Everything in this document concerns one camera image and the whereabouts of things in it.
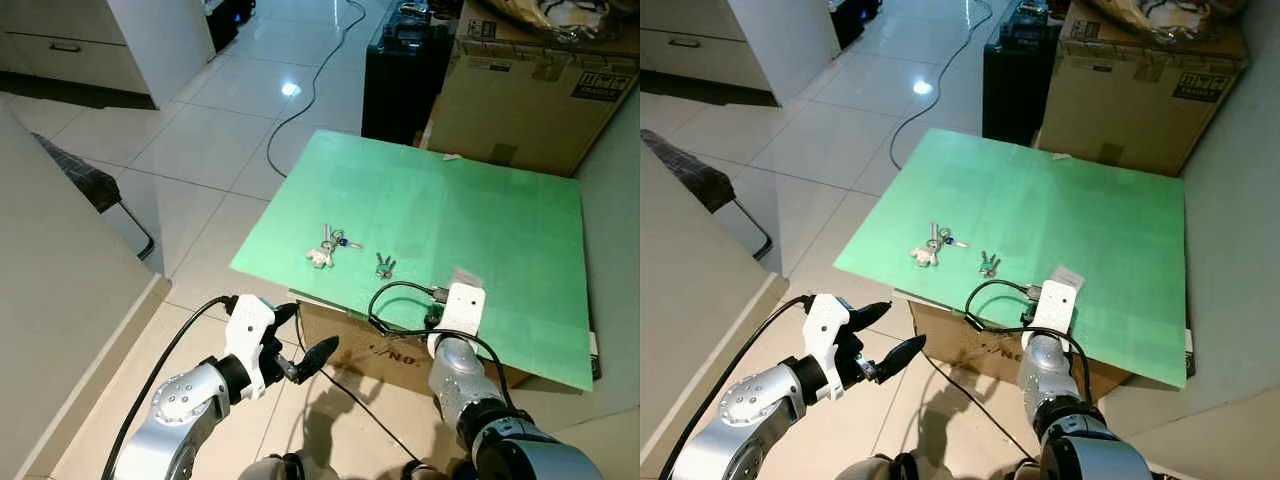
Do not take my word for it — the clear plastic bag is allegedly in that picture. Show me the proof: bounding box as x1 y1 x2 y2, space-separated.
1088 0 1251 47
498 0 641 47

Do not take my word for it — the white cabinet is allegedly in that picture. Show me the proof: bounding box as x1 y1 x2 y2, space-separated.
640 0 843 107
0 0 218 110

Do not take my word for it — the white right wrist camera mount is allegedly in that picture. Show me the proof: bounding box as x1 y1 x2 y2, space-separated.
1034 279 1083 337
439 283 488 338

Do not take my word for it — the large brown cardboard box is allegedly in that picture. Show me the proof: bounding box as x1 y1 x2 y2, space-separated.
1034 0 1252 178
424 0 641 178

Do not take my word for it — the thick black floor cable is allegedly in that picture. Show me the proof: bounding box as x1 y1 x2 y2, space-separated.
887 0 993 172
264 0 369 180

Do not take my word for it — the key bunch with white charm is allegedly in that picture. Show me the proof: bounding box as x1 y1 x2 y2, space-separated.
304 224 365 270
909 221 970 269

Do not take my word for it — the black case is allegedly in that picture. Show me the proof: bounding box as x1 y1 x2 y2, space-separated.
361 8 463 147
981 12 1067 147

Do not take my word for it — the black device with blue light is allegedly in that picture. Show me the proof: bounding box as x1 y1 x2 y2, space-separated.
827 0 884 50
204 0 257 52

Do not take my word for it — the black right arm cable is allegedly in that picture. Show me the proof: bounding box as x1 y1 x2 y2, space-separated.
366 280 517 406
962 278 1098 403

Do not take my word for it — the dark grey fabric chair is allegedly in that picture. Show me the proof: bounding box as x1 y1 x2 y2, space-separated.
34 132 157 262
640 127 774 262

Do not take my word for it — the thin black floor cable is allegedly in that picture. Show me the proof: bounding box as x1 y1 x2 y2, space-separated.
298 345 423 463
918 348 1043 463

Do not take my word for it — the low brown cardboard box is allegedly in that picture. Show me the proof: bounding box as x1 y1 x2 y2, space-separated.
294 299 533 392
905 299 1133 403

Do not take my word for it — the green board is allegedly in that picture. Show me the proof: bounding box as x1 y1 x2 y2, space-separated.
229 129 597 392
832 127 1192 390

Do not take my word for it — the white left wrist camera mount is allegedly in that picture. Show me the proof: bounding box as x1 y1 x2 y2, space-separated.
223 295 277 387
804 292 853 387

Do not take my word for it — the robot left leg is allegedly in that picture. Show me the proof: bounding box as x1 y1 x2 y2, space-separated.
834 453 917 480
237 452 307 480

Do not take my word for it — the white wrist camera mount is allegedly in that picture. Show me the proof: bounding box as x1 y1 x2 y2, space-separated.
804 292 853 387
1034 279 1083 337
223 295 277 387
439 283 488 338

